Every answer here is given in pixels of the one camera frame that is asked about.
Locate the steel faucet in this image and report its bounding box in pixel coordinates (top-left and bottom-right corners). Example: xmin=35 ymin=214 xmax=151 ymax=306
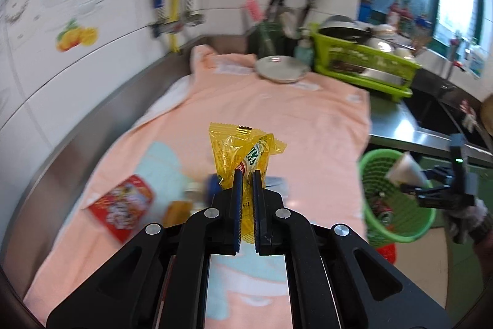
xmin=447 ymin=30 xmax=463 ymax=79

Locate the white plate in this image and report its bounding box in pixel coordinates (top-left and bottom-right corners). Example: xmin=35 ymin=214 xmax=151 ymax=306
xmin=254 ymin=55 xmax=310 ymax=84

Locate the patterned bowl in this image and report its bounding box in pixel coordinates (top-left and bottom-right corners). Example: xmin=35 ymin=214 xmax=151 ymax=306
xmin=370 ymin=24 xmax=393 ymax=40

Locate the red soda can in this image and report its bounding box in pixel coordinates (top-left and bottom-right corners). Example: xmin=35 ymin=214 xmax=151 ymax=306
xmin=368 ymin=198 xmax=397 ymax=225

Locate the white blue bottle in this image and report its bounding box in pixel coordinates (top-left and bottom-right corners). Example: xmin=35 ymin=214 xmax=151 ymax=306
xmin=466 ymin=40 xmax=486 ymax=77

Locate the teal soap bottle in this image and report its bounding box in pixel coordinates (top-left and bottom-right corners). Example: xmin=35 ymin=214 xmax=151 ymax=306
xmin=295 ymin=30 xmax=314 ymax=68

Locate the steel sink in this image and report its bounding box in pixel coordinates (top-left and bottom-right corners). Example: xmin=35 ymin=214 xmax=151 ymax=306
xmin=404 ymin=94 xmax=493 ymax=160

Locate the pink printed towel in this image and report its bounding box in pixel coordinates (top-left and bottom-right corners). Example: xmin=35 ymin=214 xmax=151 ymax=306
xmin=23 ymin=44 xmax=372 ymax=329

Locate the green plastic wastebasket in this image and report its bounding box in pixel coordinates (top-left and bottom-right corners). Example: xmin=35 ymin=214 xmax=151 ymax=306
xmin=358 ymin=149 xmax=438 ymax=243

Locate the pink brush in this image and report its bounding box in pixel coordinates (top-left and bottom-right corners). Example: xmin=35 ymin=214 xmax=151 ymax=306
xmin=244 ymin=0 xmax=263 ymax=21

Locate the green dish rack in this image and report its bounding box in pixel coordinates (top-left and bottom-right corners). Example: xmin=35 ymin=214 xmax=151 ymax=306
xmin=310 ymin=23 xmax=422 ymax=103

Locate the green cabinet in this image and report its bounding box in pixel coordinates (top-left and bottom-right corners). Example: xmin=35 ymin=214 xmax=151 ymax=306
xmin=418 ymin=154 xmax=453 ymax=175

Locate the green glass jar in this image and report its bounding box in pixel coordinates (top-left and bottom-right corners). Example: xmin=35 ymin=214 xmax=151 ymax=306
xmin=256 ymin=23 xmax=286 ymax=58

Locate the yellow clear wrapper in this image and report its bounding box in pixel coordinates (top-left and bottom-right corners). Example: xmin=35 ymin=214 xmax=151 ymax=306
xmin=209 ymin=122 xmax=287 ymax=245

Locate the orange snack packet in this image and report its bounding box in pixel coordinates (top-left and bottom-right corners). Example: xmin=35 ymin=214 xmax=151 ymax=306
xmin=165 ymin=200 xmax=193 ymax=227

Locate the red potted plant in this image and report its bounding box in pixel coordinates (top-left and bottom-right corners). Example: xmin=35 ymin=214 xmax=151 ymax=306
xmin=387 ymin=0 xmax=409 ymax=25

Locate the silver metal can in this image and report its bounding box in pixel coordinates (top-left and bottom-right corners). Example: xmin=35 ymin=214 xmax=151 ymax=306
xmin=185 ymin=173 xmax=222 ymax=210

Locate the red printed snack packet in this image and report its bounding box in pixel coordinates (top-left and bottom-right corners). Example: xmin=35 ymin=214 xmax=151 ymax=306
xmin=83 ymin=175 xmax=155 ymax=243

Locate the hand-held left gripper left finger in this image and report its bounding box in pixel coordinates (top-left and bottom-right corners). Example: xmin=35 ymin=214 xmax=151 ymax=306
xmin=46 ymin=168 xmax=244 ymax=329

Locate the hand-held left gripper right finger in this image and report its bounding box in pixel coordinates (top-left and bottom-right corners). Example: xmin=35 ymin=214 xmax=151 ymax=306
xmin=252 ymin=168 xmax=451 ymax=329

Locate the person's right hand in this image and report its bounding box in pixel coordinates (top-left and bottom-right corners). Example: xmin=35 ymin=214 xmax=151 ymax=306
xmin=447 ymin=198 xmax=491 ymax=245

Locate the steel cleaver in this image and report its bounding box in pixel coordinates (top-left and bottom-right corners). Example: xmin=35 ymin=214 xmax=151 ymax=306
xmin=331 ymin=59 xmax=413 ymax=88

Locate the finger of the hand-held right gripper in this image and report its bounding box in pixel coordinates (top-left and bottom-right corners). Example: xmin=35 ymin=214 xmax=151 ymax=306
xmin=423 ymin=166 xmax=452 ymax=183
xmin=401 ymin=183 xmax=452 ymax=200

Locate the black pan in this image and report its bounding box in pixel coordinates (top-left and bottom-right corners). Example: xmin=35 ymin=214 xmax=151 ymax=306
xmin=320 ymin=15 xmax=372 ymax=39

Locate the metal valve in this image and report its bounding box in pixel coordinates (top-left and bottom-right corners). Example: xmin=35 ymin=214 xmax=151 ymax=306
xmin=181 ymin=13 xmax=206 ymax=27
xmin=150 ymin=21 xmax=176 ymax=39

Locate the white paper cup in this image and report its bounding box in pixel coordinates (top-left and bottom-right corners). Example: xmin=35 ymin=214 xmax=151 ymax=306
xmin=385 ymin=152 xmax=430 ymax=187

